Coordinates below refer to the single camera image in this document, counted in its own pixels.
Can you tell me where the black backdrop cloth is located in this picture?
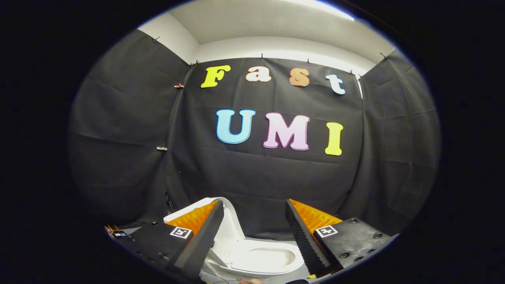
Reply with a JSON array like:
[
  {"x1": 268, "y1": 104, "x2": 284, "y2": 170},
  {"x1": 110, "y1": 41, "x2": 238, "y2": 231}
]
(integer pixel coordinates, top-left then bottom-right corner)
[{"x1": 68, "y1": 28, "x2": 441, "y2": 242}]

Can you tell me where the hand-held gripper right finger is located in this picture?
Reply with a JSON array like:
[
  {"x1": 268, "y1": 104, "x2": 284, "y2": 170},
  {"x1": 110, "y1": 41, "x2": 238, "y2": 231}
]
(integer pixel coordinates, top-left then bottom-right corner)
[{"x1": 285, "y1": 198, "x2": 397, "y2": 277}]

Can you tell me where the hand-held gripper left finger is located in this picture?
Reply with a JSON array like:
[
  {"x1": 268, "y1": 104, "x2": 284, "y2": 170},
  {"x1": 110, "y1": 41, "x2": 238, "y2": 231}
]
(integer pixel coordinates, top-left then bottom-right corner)
[{"x1": 118, "y1": 199, "x2": 225, "y2": 280}]

